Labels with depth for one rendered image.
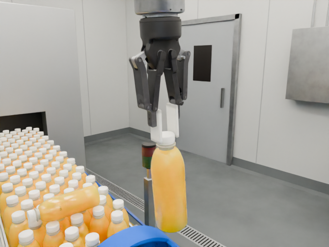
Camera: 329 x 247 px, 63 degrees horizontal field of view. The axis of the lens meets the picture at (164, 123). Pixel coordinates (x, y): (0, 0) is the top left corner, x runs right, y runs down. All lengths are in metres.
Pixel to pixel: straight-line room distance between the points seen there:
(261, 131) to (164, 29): 3.57
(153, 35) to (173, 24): 0.04
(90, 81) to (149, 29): 4.90
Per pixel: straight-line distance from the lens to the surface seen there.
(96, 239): 0.85
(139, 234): 0.66
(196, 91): 4.46
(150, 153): 1.15
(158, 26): 0.48
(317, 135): 3.72
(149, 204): 1.26
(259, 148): 4.05
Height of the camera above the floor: 1.62
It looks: 13 degrees down
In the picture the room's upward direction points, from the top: straight up
